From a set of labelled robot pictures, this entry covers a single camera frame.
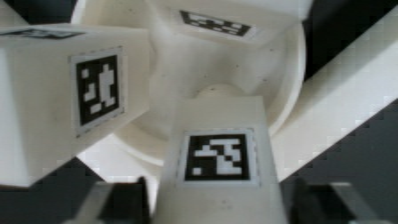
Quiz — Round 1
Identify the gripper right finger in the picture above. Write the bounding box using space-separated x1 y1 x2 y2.
292 179 381 224

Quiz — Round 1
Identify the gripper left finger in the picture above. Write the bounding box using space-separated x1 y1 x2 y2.
65 177 152 224

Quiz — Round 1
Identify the white round stool seat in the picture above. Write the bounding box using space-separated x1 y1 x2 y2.
72 0 306 166

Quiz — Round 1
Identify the white U-shaped fence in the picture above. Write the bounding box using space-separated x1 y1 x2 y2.
0 0 398 175

